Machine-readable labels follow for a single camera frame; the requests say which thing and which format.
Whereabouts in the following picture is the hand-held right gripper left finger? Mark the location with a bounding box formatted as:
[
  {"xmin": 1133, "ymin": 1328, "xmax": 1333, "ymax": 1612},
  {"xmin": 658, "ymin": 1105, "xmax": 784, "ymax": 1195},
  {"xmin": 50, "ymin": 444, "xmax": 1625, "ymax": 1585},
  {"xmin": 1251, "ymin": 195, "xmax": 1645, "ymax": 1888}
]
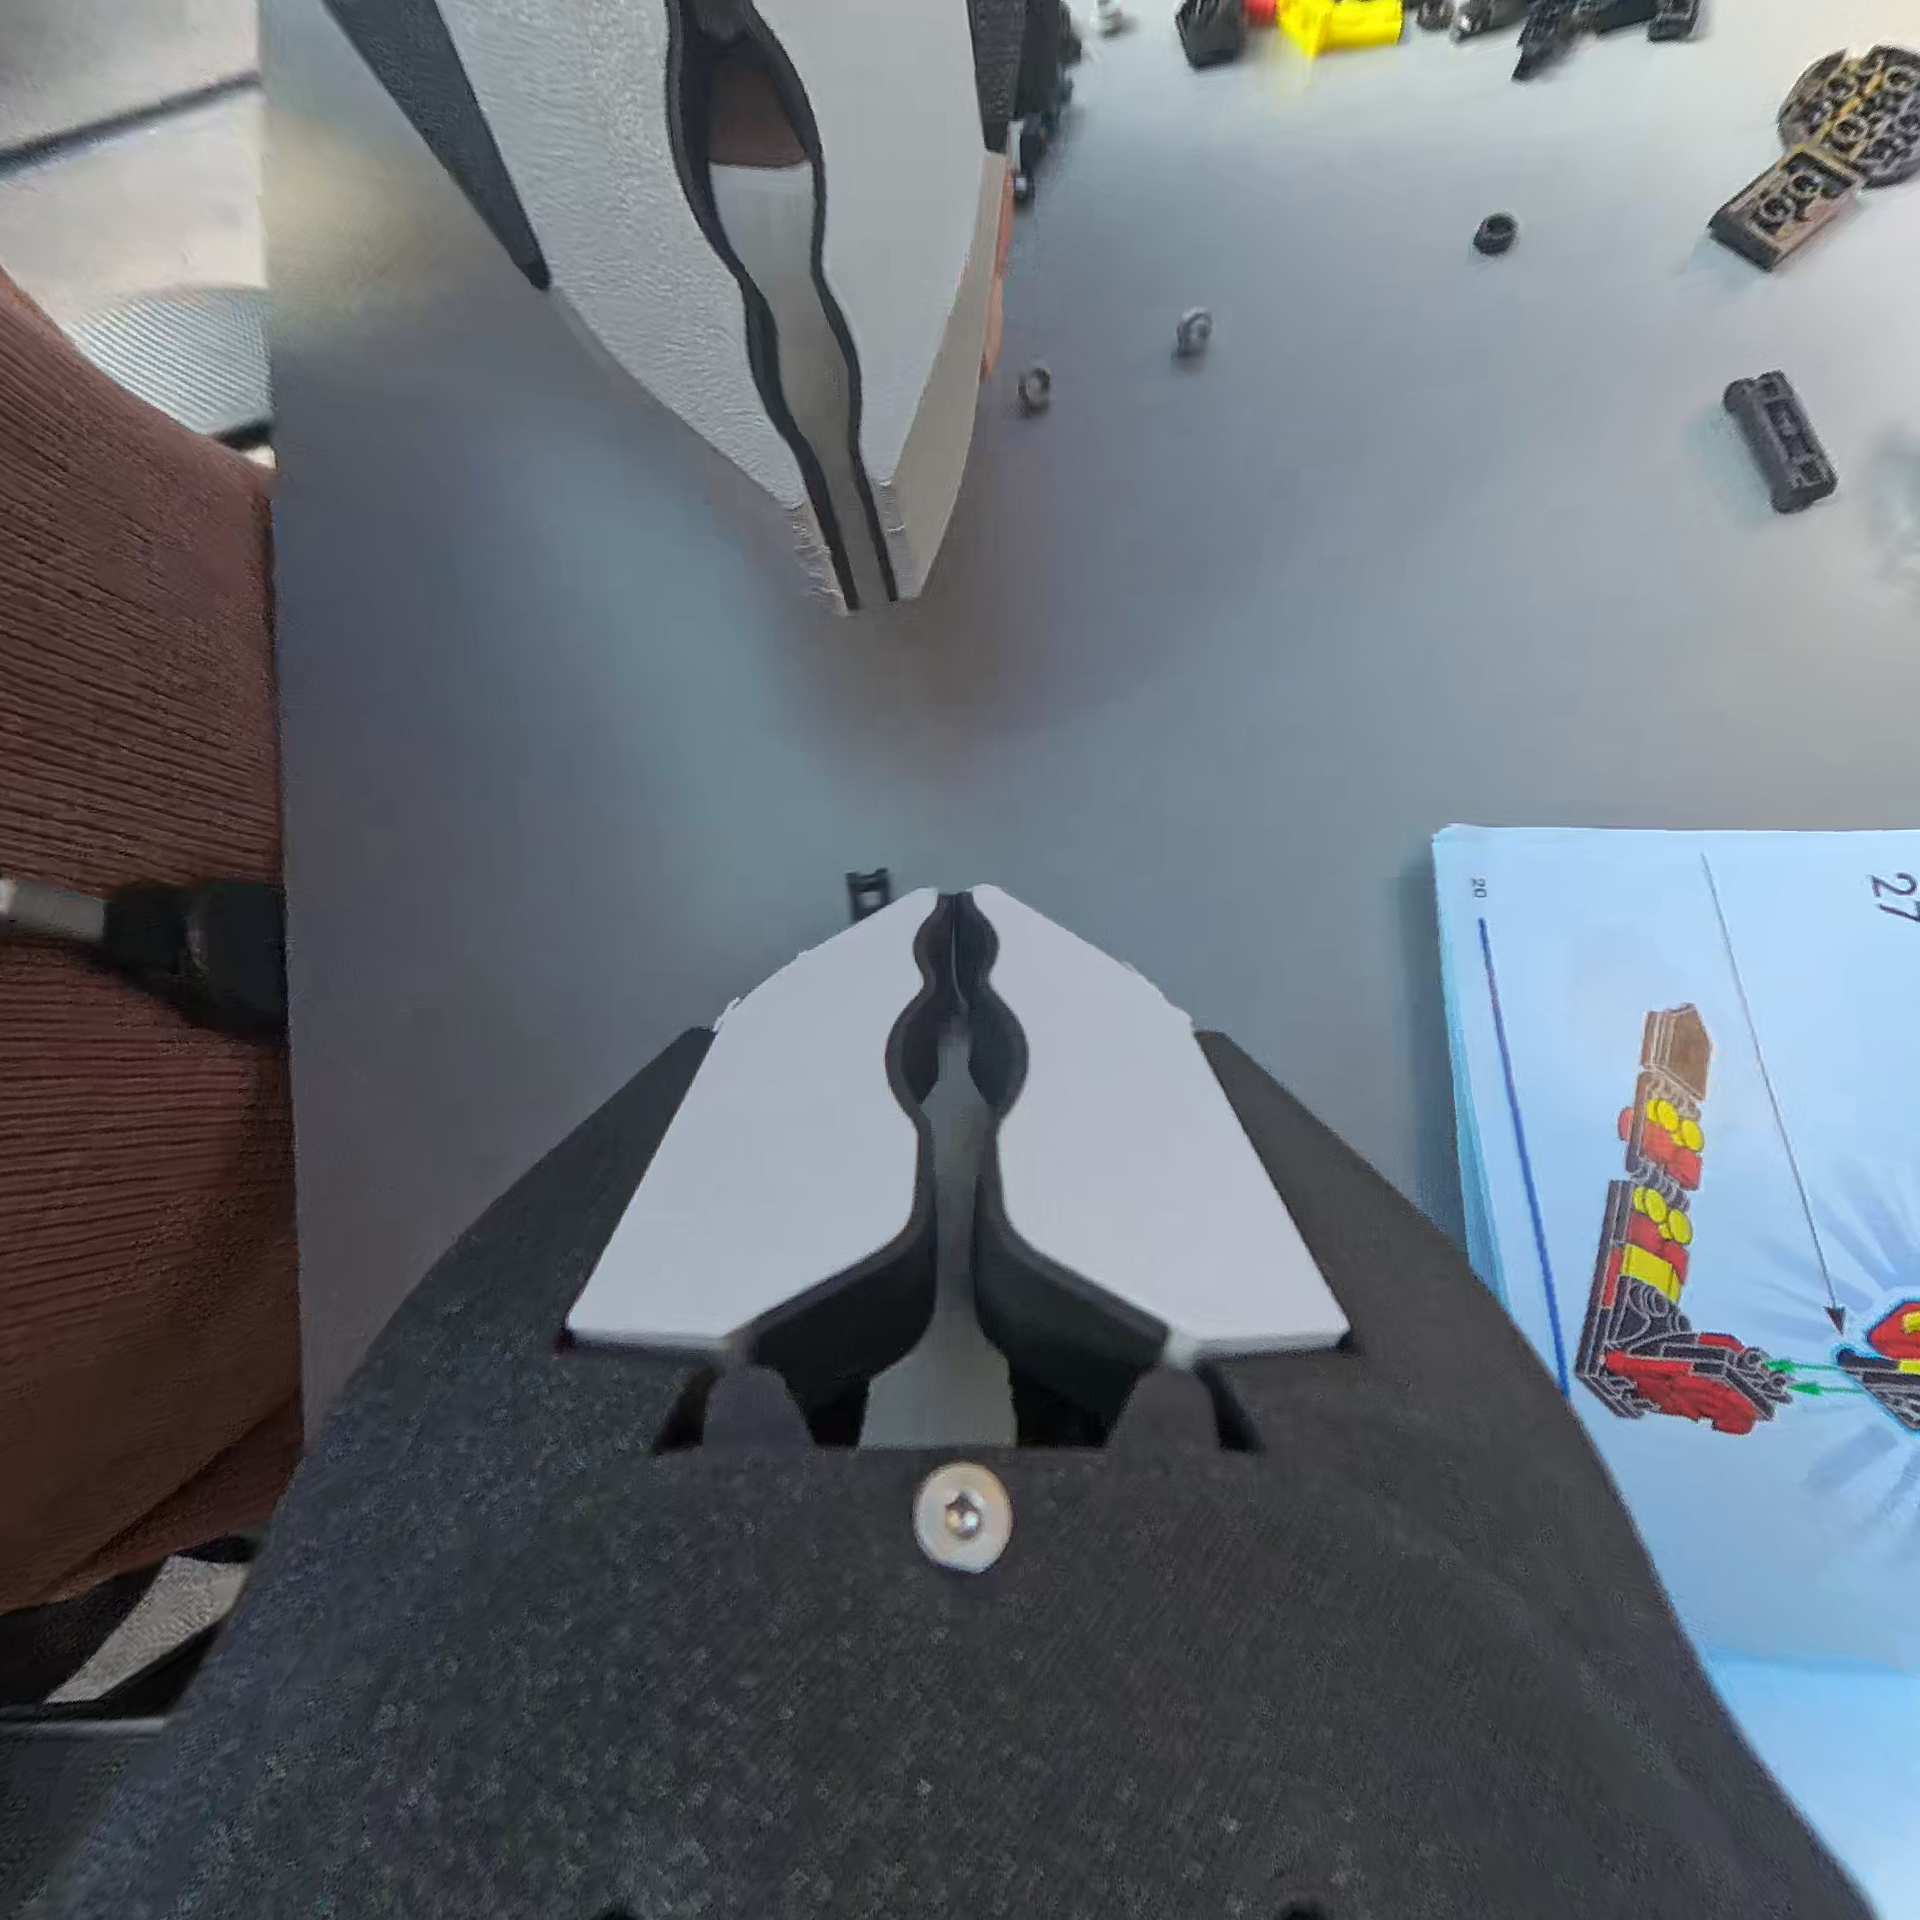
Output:
[{"xmin": 564, "ymin": 884, "xmax": 959, "ymax": 1366}]

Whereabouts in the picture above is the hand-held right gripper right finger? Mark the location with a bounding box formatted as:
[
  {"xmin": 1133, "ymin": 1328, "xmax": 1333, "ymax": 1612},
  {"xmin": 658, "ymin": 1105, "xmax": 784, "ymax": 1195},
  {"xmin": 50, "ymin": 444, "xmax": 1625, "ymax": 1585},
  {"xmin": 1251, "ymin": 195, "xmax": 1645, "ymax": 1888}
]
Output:
[{"xmin": 960, "ymin": 882, "xmax": 1354, "ymax": 1373}]

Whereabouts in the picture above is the grey desk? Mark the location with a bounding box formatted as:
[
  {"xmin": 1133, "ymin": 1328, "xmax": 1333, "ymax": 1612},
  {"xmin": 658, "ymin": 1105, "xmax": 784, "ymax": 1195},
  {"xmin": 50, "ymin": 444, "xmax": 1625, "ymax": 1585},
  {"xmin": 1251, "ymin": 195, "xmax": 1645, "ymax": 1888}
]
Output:
[{"xmin": 259, "ymin": 0, "xmax": 1920, "ymax": 1457}]

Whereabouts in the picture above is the person's brown knit sweater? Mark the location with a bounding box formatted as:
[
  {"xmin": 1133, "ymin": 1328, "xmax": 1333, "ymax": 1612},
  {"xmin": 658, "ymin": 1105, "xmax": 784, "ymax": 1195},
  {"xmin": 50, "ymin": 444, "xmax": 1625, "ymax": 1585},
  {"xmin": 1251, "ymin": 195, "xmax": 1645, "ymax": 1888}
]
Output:
[{"xmin": 0, "ymin": 262, "xmax": 303, "ymax": 1613}]

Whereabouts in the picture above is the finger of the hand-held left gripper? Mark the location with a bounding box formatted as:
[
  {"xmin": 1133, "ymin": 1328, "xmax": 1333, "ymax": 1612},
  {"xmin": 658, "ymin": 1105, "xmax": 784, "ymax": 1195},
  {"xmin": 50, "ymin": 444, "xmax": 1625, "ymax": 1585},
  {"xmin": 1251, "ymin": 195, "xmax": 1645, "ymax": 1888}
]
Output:
[
  {"xmin": 705, "ymin": 0, "xmax": 1010, "ymax": 605},
  {"xmin": 439, "ymin": 0, "xmax": 869, "ymax": 617}
]

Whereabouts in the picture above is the light blue instruction booklet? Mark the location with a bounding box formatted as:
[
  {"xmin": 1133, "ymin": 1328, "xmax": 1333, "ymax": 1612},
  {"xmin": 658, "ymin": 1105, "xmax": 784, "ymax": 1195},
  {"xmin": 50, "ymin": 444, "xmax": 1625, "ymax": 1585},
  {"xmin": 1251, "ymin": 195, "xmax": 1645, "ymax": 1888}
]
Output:
[{"xmin": 1429, "ymin": 822, "xmax": 1920, "ymax": 1920}]

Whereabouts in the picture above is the round dark toy plate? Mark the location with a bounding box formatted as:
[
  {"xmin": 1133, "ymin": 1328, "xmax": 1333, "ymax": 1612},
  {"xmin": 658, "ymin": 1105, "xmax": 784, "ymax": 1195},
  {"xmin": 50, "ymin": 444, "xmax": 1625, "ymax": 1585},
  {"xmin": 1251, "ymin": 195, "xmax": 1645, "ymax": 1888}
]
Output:
[{"xmin": 1776, "ymin": 45, "xmax": 1920, "ymax": 192}]

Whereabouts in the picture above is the black toy brick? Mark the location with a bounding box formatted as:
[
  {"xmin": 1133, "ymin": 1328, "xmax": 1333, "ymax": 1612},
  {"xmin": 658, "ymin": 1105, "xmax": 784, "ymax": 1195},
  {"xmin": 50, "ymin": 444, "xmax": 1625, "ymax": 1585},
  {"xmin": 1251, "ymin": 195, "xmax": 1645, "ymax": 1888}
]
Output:
[{"xmin": 1720, "ymin": 369, "xmax": 1840, "ymax": 517}]

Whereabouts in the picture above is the long black toy beam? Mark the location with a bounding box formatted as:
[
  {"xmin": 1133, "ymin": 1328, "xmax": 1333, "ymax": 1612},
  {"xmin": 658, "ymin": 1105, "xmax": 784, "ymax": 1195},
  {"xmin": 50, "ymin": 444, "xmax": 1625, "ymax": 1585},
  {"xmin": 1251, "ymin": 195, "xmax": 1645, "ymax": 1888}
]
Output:
[{"xmin": 1451, "ymin": 0, "xmax": 1707, "ymax": 81}]

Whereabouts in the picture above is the yellow toy brick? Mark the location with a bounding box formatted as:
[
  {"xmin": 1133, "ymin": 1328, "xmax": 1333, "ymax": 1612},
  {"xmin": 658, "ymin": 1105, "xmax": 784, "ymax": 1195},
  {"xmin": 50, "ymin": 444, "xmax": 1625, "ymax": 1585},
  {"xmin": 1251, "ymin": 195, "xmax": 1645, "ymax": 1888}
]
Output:
[{"xmin": 1276, "ymin": 0, "xmax": 1409, "ymax": 59}]

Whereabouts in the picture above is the brown toy plate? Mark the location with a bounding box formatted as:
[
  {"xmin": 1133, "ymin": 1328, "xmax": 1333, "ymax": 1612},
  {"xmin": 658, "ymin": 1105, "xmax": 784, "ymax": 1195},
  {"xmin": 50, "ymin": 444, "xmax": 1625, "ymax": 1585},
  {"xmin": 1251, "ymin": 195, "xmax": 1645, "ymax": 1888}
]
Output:
[{"xmin": 1707, "ymin": 147, "xmax": 1857, "ymax": 273}]

